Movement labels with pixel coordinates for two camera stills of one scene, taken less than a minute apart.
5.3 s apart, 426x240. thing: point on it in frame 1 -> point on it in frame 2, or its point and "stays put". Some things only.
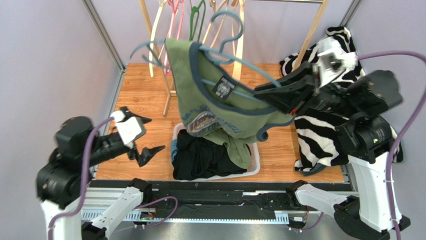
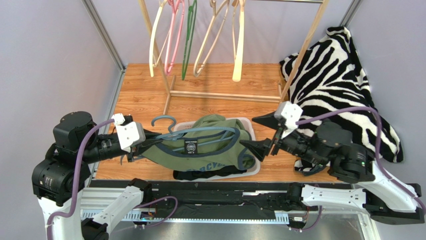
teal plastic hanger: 230,25 -> 164,137
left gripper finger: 147,155 -> 149,142
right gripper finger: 307,69 -> 269,120
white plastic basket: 255,159 stays put
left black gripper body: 131,152 -> 134,149
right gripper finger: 288,98 -> 260,148
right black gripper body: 314,92 -> 276,139
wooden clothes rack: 169,96 stays put
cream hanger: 212,3 stays put
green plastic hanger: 196,9 -> 192,11
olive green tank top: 213,104 -> 211,142
